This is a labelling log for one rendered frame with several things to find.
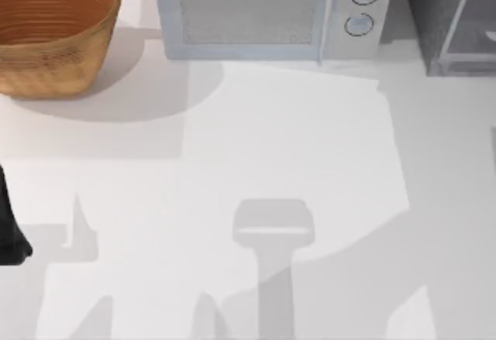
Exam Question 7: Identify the microwave door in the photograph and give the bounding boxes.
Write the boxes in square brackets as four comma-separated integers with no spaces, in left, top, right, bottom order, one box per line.
[153,0,336,62]

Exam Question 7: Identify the pale microwave oven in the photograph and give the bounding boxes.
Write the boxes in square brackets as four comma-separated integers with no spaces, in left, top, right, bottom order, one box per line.
[151,0,399,65]

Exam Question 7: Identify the brown woven basket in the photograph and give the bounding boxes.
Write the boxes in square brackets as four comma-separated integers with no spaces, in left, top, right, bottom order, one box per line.
[0,0,122,99]

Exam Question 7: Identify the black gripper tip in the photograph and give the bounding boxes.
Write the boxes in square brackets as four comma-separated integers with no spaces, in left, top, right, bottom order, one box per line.
[0,164,33,267]

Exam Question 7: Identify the microwave door handle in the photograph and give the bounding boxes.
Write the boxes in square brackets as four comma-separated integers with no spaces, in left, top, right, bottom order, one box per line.
[319,0,335,64]

